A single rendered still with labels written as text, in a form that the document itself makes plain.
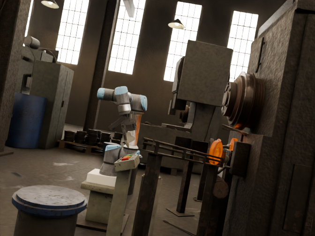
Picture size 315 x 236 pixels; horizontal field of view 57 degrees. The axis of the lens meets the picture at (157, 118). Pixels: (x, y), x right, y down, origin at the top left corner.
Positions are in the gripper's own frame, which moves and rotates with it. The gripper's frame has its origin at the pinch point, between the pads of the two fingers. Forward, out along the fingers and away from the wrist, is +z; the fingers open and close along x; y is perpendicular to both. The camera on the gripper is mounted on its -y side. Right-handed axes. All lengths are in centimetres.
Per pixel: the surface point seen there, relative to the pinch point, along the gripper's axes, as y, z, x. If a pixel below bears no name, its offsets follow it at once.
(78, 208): -18, 20, -50
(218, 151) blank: 56, 15, 19
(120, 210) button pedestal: -7.8, 33.8, -12.3
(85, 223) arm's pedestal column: -44, 52, 35
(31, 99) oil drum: -184, -83, 287
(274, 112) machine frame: 95, -5, 15
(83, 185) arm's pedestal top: -41, 25, 35
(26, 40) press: -360, -330, 698
